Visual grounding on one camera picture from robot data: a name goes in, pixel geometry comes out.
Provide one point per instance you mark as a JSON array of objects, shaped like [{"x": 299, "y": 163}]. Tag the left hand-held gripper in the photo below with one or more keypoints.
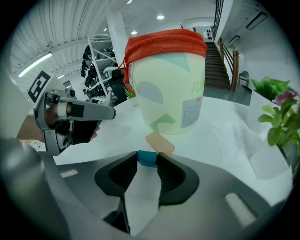
[{"x": 41, "y": 86}]

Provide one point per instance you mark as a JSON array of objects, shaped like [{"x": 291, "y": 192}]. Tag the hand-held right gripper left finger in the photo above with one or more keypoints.
[{"x": 93, "y": 180}]

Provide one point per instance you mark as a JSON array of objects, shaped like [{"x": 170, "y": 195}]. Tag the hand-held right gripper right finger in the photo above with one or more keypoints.
[{"x": 206, "y": 194}]

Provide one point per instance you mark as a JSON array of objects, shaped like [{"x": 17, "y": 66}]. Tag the small teal block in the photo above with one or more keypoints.
[{"x": 147, "y": 158}]

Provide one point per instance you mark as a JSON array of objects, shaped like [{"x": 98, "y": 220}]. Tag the beige wooden block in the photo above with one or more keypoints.
[{"x": 160, "y": 143}]

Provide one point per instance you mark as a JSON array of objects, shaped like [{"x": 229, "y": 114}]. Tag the person's left forearm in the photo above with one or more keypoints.
[{"x": 29, "y": 129}]

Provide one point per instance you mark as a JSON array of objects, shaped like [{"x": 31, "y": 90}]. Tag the person's left hand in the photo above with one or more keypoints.
[{"x": 56, "y": 114}]

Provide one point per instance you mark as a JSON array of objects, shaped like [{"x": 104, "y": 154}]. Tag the black mesh office chair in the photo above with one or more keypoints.
[{"x": 118, "y": 86}]

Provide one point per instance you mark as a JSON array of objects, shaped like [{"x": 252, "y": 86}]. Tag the white shelf rack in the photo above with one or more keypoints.
[{"x": 92, "y": 77}]

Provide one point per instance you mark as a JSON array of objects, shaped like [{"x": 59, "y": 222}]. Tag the small spiky green plant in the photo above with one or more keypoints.
[{"x": 130, "y": 92}]

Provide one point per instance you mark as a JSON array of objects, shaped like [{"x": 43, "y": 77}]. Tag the long ceiling tube light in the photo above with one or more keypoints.
[
  {"x": 35, "y": 65},
  {"x": 61, "y": 76}
]

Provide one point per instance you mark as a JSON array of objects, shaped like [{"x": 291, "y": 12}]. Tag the cream bucket with orange liner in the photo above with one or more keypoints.
[{"x": 168, "y": 93}]

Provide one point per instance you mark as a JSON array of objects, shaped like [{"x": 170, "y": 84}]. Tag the white square column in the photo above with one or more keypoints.
[{"x": 117, "y": 35}]

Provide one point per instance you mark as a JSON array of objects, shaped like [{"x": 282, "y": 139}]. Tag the round ceiling light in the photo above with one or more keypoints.
[
  {"x": 134, "y": 32},
  {"x": 160, "y": 17}
]

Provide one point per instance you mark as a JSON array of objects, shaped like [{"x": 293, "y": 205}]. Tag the pink flower plant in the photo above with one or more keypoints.
[{"x": 281, "y": 122}]

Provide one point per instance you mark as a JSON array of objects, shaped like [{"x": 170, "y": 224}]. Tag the grey armchair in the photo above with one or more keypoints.
[{"x": 244, "y": 77}]

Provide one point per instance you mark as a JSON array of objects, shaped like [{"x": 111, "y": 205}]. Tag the wooden staircase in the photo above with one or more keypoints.
[{"x": 215, "y": 70}]

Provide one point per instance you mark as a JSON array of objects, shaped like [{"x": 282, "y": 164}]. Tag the black hanging linear lamp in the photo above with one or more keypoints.
[
  {"x": 256, "y": 20},
  {"x": 234, "y": 39}
]

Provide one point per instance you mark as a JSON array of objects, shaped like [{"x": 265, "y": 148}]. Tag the black stairwell railing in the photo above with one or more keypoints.
[{"x": 218, "y": 14}]

